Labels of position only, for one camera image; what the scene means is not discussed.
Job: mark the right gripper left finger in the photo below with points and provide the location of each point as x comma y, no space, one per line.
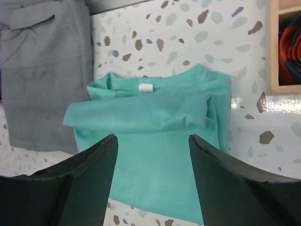
73,192

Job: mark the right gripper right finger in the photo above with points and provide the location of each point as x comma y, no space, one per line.
234,193

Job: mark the teal t shirt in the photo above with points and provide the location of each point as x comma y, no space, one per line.
152,119

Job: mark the grey shirt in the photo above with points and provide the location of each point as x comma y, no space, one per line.
46,66

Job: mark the wooden compartment box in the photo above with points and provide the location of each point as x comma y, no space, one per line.
278,13

